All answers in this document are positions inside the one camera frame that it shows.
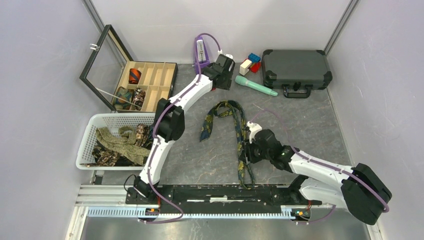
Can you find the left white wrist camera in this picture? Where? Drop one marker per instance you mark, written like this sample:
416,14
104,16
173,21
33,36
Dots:
220,52

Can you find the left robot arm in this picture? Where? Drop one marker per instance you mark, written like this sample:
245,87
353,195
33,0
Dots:
169,119

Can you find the red toy block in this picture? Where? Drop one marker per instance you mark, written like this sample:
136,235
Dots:
254,68

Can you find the teal patterned rolled tie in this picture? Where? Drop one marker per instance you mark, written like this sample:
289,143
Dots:
124,98

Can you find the white plastic basket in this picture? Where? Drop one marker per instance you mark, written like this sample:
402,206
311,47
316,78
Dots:
112,121

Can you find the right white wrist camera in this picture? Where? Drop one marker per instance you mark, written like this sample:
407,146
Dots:
253,129

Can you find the white toy block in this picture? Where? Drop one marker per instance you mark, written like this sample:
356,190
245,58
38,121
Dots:
244,67

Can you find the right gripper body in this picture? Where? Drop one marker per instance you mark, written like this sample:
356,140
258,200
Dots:
254,154

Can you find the olive green tie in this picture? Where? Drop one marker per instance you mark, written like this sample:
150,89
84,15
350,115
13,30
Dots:
116,145

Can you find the dark grey carrying case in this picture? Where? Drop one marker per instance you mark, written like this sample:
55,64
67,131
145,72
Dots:
297,72

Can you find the mint green flashlight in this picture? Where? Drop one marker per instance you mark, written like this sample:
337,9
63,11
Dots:
243,81

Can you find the orange navy rolled tie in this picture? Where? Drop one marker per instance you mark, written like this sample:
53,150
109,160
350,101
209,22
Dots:
134,76

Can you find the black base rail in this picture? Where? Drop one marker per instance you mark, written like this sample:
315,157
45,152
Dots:
222,199

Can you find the purple metronome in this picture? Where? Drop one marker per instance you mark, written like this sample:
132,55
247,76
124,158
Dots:
200,55

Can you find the navy yellow floral tie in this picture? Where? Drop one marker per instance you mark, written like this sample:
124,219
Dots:
234,109

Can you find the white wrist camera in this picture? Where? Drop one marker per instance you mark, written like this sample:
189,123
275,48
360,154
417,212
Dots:
220,52
253,129

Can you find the dark floral rolled tie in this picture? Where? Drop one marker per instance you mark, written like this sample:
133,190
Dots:
138,98

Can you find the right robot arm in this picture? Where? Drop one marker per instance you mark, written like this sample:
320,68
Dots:
357,189

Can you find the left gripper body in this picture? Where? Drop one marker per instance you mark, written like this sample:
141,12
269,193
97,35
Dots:
226,83

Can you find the wooden tie organizer box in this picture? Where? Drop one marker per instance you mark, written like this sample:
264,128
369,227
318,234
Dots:
108,68

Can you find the blue toy brick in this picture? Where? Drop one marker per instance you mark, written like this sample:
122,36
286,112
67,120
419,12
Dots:
254,58

